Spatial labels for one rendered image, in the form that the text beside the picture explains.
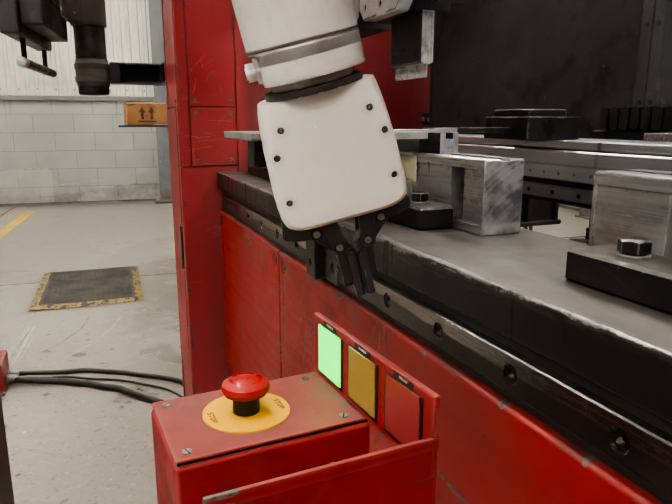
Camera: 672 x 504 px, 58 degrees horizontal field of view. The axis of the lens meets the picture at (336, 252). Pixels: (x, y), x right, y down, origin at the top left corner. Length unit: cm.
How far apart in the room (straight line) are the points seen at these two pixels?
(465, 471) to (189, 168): 128
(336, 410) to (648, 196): 33
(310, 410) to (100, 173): 767
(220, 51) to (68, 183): 651
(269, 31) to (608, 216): 36
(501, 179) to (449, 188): 8
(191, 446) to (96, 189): 771
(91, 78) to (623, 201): 191
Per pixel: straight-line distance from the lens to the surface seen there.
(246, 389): 50
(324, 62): 43
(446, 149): 89
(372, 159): 46
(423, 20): 96
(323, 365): 57
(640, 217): 60
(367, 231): 48
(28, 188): 825
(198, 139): 175
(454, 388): 65
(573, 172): 105
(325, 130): 45
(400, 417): 45
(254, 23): 44
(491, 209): 78
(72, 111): 813
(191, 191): 175
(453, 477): 69
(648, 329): 48
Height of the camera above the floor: 102
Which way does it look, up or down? 12 degrees down
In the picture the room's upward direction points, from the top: straight up
